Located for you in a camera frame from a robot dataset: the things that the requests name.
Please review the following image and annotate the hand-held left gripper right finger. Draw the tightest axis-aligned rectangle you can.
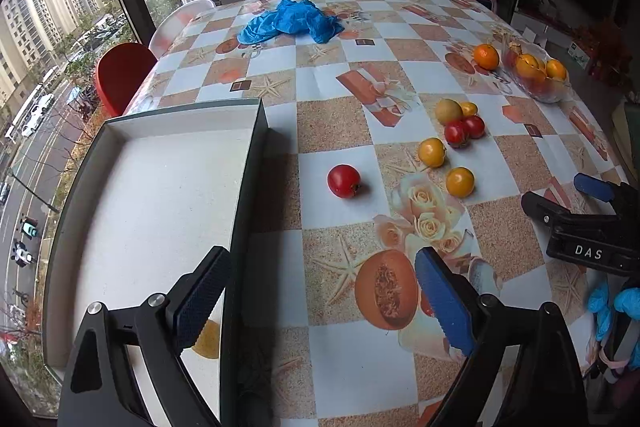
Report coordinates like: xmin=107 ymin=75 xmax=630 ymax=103
xmin=414 ymin=247 xmax=588 ymax=427

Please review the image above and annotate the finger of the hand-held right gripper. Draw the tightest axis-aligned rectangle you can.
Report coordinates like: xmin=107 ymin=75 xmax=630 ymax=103
xmin=521 ymin=192 xmax=572 ymax=230
xmin=573 ymin=173 xmax=616 ymax=204

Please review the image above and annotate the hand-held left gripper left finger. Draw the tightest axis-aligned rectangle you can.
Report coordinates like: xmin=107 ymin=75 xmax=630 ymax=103
xmin=59 ymin=246 xmax=233 ymax=427

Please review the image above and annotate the yellow-orange fruit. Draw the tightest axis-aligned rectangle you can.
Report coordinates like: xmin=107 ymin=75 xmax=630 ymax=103
xmin=192 ymin=319 xmax=221 ymax=360

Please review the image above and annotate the yellow tomato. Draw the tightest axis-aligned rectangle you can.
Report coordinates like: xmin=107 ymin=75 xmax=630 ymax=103
xmin=445 ymin=167 xmax=475 ymax=198
xmin=418 ymin=137 xmax=447 ymax=168

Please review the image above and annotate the clear glass bowl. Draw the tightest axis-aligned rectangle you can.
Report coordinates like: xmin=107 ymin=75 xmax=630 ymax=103
xmin=501 ymin=40 xmax=571 ymax=104

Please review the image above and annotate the grey cardboard box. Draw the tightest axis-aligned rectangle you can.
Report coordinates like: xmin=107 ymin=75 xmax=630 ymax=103
xmin=42 ymin=98 xmax=273 ymax=427

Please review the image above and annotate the yellow-brown kiwi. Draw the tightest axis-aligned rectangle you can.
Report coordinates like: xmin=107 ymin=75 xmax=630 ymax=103
xmin=434 ymin=99 xmax=463 ymax=126

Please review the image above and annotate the large red tomato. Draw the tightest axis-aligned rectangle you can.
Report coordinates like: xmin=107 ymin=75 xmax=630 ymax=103
xmin=327 ymin=164 xmax=362 ymax=198

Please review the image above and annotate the person's right hand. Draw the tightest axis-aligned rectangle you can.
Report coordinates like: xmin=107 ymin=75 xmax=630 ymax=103
xmin=586 ymin=281 xmax=640 ymax=333

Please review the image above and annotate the white green carton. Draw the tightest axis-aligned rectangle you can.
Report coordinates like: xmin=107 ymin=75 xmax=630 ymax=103
xmin=567 ymin=39 xmax=594 ymax=69

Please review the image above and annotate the pile of red gift boxes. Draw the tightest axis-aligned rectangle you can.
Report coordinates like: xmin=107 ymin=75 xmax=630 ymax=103
xmin=570 ymin=19 xmax=637 ymax=90

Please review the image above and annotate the orange with green stem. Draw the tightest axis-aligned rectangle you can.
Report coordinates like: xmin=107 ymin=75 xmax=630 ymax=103
xmin=473 ymin=44 xmax=501 ymax=70

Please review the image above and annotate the red plastic chair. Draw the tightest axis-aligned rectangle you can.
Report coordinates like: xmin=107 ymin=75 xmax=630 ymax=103
xmin=95 ymin=43 xmax=158 ymax=118

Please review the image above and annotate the checkered printed tablecloth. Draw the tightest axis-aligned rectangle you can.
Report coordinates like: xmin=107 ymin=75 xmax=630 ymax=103
xmin=120 ymin=0 xmax=627 ymax=427

